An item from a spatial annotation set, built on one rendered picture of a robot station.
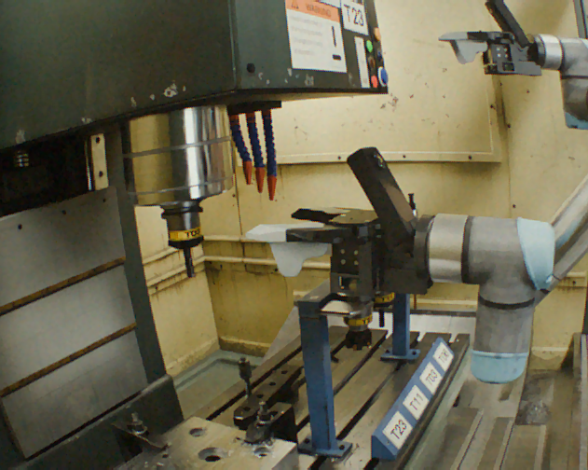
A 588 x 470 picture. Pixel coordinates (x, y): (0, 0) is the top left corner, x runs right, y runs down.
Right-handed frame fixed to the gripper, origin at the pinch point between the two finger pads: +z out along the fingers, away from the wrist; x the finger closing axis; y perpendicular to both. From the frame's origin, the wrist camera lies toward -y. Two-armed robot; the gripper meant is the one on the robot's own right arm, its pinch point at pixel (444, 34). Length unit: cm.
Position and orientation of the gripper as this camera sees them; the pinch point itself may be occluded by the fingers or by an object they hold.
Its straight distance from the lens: 94.0
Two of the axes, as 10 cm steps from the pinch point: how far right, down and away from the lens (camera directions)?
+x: -0.1, -2.2, 9.8
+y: 1.0, 9.7, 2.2
